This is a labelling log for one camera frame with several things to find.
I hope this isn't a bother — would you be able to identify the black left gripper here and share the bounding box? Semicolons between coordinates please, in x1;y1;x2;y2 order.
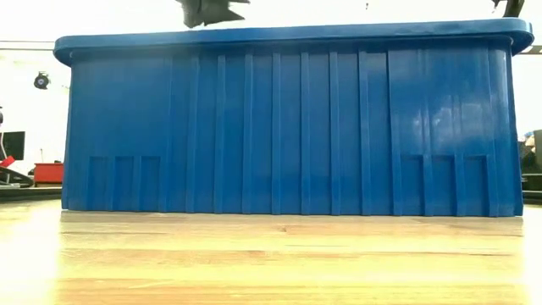
175;0;252;30

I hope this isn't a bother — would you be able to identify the blue plastic ribbed bin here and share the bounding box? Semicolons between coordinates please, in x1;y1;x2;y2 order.
53;17;535;218

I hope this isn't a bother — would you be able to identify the red storage box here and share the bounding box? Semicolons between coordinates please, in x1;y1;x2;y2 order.
33;162;65;186

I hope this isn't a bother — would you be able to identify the black computer monitor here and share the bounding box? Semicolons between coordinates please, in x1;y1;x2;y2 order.
0;130;26;162

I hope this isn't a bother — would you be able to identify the round black wall device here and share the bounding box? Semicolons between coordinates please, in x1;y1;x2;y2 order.
33;71;51;91

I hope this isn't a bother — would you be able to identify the black aluminium rig frame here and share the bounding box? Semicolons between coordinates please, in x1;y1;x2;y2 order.
0;185;542;205

